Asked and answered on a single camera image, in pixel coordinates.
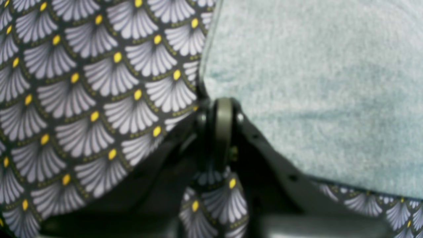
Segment fan-patterned tablecloth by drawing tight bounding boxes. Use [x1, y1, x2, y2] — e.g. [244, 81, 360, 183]
[0, 0, 422, 238]

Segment grey T-shirt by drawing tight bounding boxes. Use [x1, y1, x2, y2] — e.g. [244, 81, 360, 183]
[202, 0, 423, 199]

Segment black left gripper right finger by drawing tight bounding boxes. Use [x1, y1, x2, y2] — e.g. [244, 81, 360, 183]
[211, 98, 390, 238]

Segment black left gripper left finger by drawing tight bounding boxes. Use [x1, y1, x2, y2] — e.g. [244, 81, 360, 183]
[40, 103, 211, 238]

